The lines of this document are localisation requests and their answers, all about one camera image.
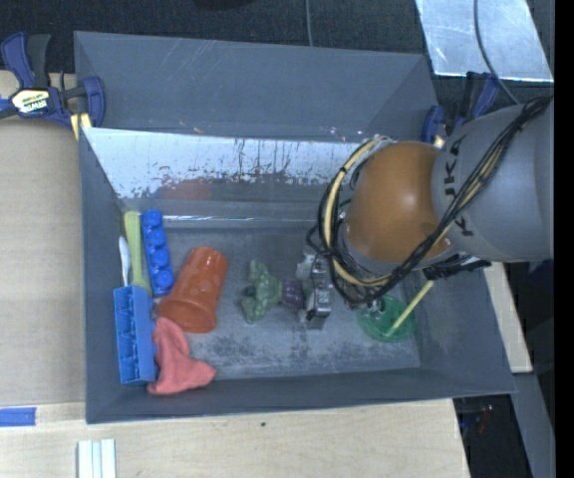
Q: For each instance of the green lid with yellow straw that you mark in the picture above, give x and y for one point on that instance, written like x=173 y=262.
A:
x=379 y=324

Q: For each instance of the blue studded toy brick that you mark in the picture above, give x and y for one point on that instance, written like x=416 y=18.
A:
x=157 y=252

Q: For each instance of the grey metal bin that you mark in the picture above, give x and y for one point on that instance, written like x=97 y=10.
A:
x=247 y=92

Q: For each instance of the white plastic piece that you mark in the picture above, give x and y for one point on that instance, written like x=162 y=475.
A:
x=124 y=259

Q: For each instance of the yellow-green stick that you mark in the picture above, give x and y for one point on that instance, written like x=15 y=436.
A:
x=135 y=247

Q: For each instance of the large blue hollow brick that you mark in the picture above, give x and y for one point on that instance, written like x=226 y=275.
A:
x=135 y=336

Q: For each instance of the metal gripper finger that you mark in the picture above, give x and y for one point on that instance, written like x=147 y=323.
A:
x=311 y=307
x=323 y=304

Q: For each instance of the green toy figure purple shorts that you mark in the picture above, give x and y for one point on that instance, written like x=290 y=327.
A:
x=262 y=289

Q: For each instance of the orange plastic cup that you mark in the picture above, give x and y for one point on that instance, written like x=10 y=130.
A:
x=195 y=292

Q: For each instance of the salmon pink cloth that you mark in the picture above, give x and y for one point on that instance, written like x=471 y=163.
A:
x=175 y=366

